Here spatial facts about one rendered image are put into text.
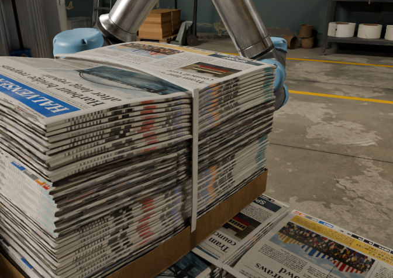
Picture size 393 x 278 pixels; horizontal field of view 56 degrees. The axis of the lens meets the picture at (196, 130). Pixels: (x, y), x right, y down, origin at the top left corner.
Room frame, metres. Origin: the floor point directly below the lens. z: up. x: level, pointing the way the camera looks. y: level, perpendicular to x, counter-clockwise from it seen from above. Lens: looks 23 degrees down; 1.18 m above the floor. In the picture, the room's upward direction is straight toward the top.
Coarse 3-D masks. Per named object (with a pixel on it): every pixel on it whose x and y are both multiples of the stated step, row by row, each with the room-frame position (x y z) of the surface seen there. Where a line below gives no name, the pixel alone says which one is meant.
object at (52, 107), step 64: (0, 64) 0.44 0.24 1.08; (64, 64) 0.52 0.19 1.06; (0, 128) 0.31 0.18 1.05; (64, 128) 0.27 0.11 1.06; (128, 128) 0.32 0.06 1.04; (0, 192) 0.33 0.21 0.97; (64, 192) 0.27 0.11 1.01; (128, 192) 0.32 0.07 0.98; (64, 256) 0.26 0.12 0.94; (128, 256) 0.31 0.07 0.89
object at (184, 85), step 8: (72, 56) 0.54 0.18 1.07; (80, 56) 0.53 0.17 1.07; (88, 56) 0.51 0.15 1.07; (96, 56) 0.50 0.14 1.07; (104, 56) 0.50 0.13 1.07; (128, 64) 0.46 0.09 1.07; (136, 64) 0.46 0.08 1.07; (152, 72) 0.43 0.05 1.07; (160, 72) 0.43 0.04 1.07; (168, 80) 0.41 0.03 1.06; (176, 80) 0.41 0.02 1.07; (192, 88) 0.39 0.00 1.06
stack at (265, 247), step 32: (224, 224) 0.45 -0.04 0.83; (256, 224) 0.45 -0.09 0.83; (288, 224) 0.46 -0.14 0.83; (320, 224) 0.46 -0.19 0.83; (192, 256) 0.39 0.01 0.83; (224, 256) 0.39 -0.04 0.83; (256, 256) 0.39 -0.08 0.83; (288, 256) 0.39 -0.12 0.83; (320, 256) 0.39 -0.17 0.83; (352, 256) 0.39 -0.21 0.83; (384, 256) 0.38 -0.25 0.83
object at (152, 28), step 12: (156, 12) 6.56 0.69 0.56; (168, 12) 6.71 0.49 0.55; (180, 12) 7.12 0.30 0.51; (144, 24) 6.56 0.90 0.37; (156, 24) 6.47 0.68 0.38; (168, 24) 6.69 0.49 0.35; (180, 24) 7.12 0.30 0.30; (144, 36) 6.55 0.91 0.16; (156, 36) 6.46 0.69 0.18; (168, 36) 6.64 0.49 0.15
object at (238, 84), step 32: (160, 64) 0.51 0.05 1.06; (192, 64) 0.51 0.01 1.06; (224, 64) 0.51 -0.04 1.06; (256, 64) 0.52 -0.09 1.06; (224, 96) 0.43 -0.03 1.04; (256, 96) 0.49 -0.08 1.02; (224, 128) 0.44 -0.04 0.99; (256, 128) 0.50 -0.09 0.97; (224, 160) 0.45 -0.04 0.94; (256, 160) 0.51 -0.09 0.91; (224, 192) 0.45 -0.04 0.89
